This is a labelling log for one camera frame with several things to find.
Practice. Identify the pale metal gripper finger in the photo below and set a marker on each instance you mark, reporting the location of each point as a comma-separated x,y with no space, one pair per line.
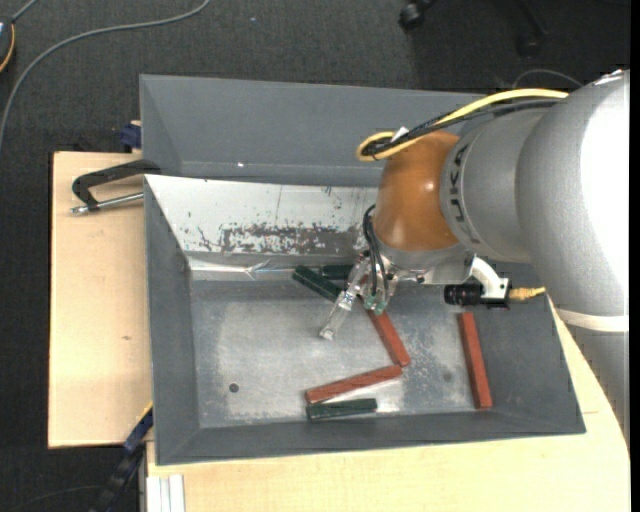
338,316

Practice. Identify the dark green flat block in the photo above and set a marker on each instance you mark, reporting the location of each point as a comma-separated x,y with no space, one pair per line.
316,283
336,271
341,409

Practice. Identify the red-brown flat block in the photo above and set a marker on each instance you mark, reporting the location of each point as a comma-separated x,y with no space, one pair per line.
476,360
392,340
352,384

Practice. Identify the grey metal bin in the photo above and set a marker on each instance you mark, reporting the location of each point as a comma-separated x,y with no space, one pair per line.
280,345

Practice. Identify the pale wood flat board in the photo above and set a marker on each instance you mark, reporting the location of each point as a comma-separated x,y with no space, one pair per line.
100,310

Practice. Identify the black cylinder on white bracket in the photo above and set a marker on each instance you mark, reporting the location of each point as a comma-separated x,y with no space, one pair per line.
465,294

